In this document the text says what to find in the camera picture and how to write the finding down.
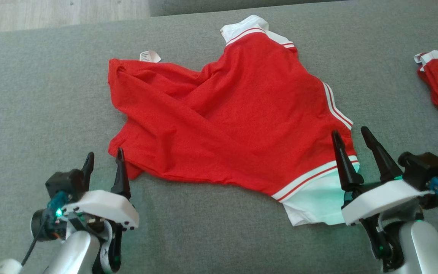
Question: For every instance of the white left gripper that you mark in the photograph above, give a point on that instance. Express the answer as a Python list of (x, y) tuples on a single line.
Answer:
[(105, 207)]

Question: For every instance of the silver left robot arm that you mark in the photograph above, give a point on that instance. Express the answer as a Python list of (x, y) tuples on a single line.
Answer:
[(78, 255)]

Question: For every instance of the large grey sofa seat cushion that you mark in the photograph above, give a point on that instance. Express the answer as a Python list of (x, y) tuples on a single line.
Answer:
[(51, 95)]

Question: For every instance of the red jersey with white sleeves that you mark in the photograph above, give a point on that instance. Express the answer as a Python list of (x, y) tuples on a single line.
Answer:
[(242, 121)]

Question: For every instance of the small grey sofa cushion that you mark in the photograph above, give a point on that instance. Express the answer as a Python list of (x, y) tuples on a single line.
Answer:
[(242, 5)]

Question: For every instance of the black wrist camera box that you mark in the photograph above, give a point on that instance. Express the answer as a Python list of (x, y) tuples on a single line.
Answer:
[(424, 169), (65, 182)]

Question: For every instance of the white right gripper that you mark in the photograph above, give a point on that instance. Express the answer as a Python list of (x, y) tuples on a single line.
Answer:
[(382, 199)]

